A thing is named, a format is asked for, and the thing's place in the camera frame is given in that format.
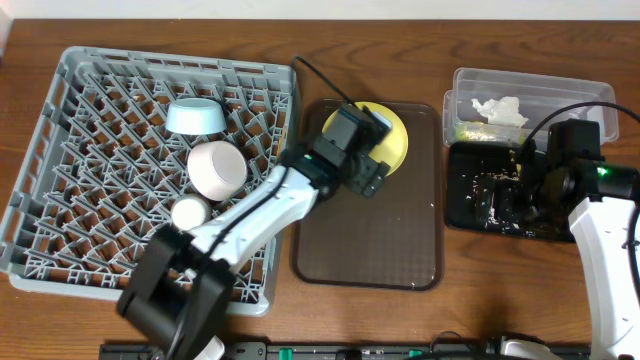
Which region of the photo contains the yellow plate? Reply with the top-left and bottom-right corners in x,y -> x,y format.
312,101 -> 409,177

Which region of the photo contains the colourful snack wrapper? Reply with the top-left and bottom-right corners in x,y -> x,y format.
453,122 -> 527,144

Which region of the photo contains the white paper napkin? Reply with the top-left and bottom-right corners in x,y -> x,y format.
471,96 -> 528,128

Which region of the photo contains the white paper cup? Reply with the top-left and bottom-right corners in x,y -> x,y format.
171,194 -> 212,231

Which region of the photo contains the light blue bowl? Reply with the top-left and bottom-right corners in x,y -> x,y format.
165,98 -> 227,135

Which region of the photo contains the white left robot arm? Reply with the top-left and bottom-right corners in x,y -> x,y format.
117,135 -> 392,359

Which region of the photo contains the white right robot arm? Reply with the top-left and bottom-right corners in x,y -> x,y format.
520,119 -> 639,359

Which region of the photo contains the black waste tray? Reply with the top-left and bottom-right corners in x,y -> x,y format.
445,142 -> 603,242

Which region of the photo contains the clear plastic waste bin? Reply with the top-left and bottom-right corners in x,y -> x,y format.
442,68 -> 616,146

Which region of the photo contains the grey dishwasher rack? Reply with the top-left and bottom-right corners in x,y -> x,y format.
1,46 -> 299,301

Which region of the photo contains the dark brown serving tray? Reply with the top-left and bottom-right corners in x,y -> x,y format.
291,102 -> 445,292

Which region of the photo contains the leftover rice food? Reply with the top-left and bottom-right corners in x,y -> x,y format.
465,171 -> 537,238

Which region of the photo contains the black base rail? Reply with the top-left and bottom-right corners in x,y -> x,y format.
98,331 -> 591,360

